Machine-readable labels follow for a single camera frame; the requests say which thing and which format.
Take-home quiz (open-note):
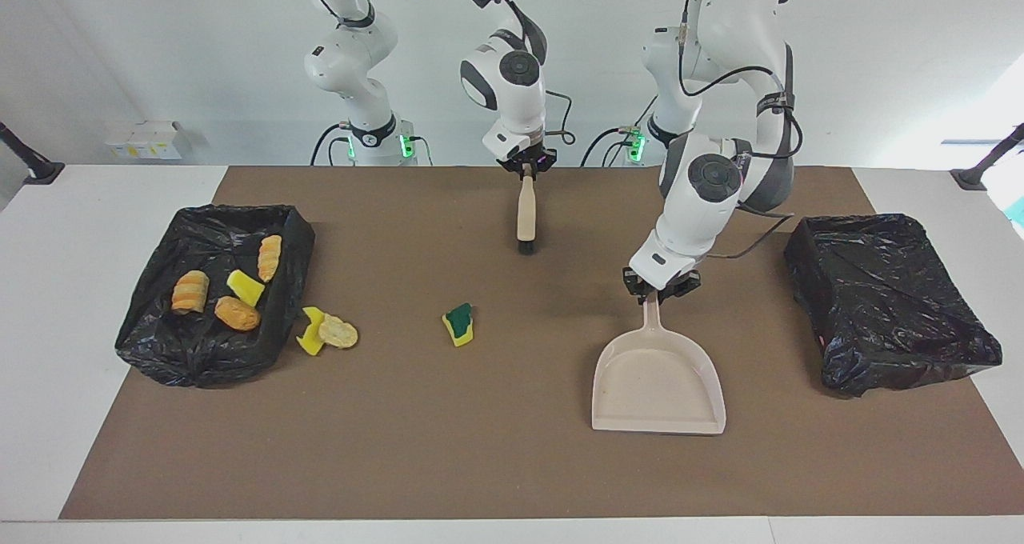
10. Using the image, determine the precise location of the pale scalloped bread piece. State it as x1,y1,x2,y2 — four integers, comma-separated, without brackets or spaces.
257,234,283,282

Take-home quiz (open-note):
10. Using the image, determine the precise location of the orange brown bread roll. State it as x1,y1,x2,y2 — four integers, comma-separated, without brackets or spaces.
214,296,262,333

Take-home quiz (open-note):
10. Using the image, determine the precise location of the yellow sponge wedge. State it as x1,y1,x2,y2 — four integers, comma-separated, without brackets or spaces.
226,269,266,308

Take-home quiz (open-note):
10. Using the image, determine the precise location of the round pale bread piece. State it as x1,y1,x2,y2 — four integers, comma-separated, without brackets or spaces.
318,314,359,350

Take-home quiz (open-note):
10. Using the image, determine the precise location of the black base cable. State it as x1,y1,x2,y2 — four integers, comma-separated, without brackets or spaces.
310,122,354,166
582,96,658,166

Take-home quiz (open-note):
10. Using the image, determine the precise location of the black camera stand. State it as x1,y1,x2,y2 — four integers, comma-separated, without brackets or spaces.
950,123,1024,191
0,122,65,186

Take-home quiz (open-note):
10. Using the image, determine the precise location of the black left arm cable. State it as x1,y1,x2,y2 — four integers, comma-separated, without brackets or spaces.
677,0,802,259

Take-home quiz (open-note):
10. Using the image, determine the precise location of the black left base cable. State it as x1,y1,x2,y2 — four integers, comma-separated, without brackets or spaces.
582,96,658,166

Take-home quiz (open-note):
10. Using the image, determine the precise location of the white box with yellow label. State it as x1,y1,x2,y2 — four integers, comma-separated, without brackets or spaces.
106,121,191,161

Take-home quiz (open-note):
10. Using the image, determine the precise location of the black right base cable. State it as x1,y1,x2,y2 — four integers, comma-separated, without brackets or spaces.
310,122,354,166

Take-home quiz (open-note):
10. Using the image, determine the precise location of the curled yellow sponge piece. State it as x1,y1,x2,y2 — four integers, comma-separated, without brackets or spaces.
296,306,327,357

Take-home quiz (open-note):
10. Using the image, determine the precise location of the pale chunky bread piece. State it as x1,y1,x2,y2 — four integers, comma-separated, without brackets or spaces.
171,270,210,314

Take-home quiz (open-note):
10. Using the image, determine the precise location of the beige plastic dustpan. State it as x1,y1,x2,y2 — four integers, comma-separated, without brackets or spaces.
590,290,727,436

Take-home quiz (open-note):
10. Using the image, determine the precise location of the beige hand brush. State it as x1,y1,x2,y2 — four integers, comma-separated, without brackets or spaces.
516,172,539,257

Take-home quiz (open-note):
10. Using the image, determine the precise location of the brown table mat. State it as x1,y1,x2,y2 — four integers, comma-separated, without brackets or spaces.
58,166,1024,521

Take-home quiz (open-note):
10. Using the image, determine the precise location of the green and yellow sponge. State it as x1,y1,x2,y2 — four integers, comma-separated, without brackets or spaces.
442,302,475,348

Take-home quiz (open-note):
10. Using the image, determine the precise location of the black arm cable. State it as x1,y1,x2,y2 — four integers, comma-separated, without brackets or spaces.
677,0,802,259
364,0,578,146

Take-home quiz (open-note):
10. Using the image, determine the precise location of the black bag lined bin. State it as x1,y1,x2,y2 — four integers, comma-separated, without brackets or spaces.
115,203,316,389
783,213,1004,398

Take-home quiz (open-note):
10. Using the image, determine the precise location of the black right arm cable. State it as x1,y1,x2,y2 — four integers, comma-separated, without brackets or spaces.
364,0,578,146

